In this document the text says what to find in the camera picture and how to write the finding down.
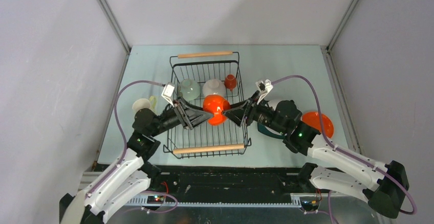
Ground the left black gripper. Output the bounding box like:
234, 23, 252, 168
150, 96, 213, 137

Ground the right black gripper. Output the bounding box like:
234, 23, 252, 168
223, 91, 287, 135

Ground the orange glossy bowl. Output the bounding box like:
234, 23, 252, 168
203, 95, 230, 126

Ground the green floral ceramic bowl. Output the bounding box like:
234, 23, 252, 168
179, 79, 200, 101

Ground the white ceramic bowl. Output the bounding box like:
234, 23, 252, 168
202, 79, 226, 97

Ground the teal square plate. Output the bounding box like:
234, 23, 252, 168
257, 123, 285, 140

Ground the white pink fluted plate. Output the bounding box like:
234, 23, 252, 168
267, 99, 283, 110

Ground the yellow ceramic mug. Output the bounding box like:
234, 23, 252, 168
132, 96, 157, 114

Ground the orange round plate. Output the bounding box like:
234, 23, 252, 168
302, 111, 335, 139

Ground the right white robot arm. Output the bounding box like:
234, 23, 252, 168
202, 94, 409, 219

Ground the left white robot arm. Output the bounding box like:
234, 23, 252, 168
59, 98, 213, 223

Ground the small orange ceramic cup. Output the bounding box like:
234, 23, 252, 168
224, 74, 237, 92

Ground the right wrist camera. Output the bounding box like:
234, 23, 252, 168
255, 79, 273, 104

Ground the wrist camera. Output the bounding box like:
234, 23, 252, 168
161, 82, 175, 107
255, 79, 273, 104

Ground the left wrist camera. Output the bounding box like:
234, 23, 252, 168
161, 82, 175, 107

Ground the black wire dish rack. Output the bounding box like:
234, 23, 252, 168
163, 52, 251, 159

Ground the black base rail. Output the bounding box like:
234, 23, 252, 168
81, 163, 340, 205

